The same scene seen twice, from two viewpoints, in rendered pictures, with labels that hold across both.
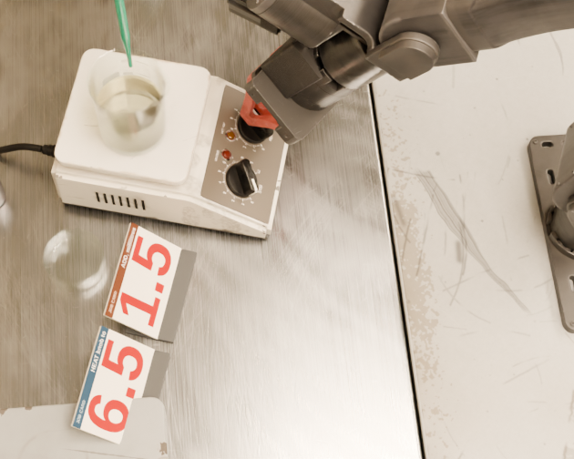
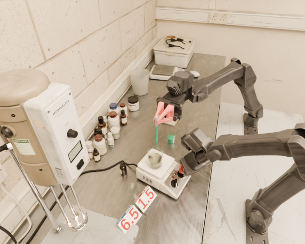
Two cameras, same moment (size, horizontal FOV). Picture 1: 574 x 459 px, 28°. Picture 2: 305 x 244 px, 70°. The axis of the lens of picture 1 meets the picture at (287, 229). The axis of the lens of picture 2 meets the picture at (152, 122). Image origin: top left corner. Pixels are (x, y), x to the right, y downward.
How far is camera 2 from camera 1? 0.24 m
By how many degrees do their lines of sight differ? 32
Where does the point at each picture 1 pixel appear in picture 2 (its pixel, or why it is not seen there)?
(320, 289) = (185, 215)
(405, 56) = (213, 154)
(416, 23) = (217, 147)
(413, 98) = (219, 182)
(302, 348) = (175, 228)
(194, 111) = (168, 165)
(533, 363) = not seen: outside the picture
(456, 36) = (225, 152)
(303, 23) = (193, 144)
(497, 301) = (229, 236)
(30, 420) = (109, 220)
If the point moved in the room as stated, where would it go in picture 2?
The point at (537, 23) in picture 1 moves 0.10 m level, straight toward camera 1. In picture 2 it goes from (245, 152) to (226, 171)
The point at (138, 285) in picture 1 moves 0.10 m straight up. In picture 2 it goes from (144, 198) to (143, 183)
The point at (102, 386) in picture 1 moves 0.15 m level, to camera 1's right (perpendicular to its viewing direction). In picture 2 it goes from (126, 217) to (164, 238)
